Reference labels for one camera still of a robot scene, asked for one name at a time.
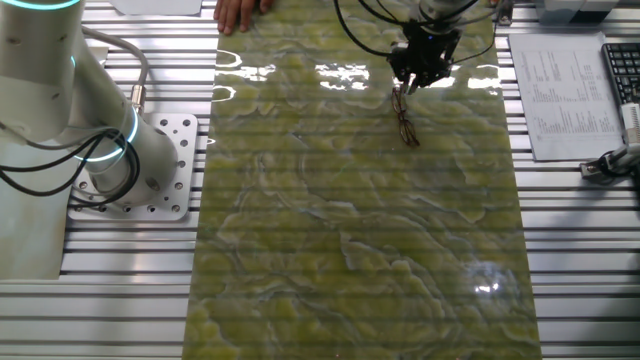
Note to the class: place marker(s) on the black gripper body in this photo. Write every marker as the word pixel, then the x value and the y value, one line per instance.
pixel 430 45

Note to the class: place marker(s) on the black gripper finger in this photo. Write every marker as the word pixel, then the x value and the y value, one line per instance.
pixel 430 74
pixel 404 75

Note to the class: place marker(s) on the brown framed glasses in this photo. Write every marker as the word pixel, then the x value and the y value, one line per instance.
pixel 409 132

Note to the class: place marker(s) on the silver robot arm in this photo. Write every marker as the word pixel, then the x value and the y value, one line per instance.
pixel 40 75

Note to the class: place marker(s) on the person hand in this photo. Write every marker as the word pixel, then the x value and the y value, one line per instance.
pixel 235 12

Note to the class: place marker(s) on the paper with printed table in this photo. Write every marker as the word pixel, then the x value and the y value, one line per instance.
pixel 565 100

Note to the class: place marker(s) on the grey black box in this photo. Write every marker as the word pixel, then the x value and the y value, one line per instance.
pixel 575 6

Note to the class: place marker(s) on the green marble pattern mat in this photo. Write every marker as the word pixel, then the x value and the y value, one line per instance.
pixel 350 225

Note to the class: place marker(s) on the black keyboard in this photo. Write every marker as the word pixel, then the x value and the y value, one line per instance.
pixel 625 70

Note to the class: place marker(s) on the blank white paper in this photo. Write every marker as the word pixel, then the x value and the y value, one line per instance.
pixel 155 6

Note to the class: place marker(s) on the small metal bracket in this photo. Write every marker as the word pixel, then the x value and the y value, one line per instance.
pixel 505 15

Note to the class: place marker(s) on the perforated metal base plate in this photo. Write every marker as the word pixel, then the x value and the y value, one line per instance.
pixel 182 150

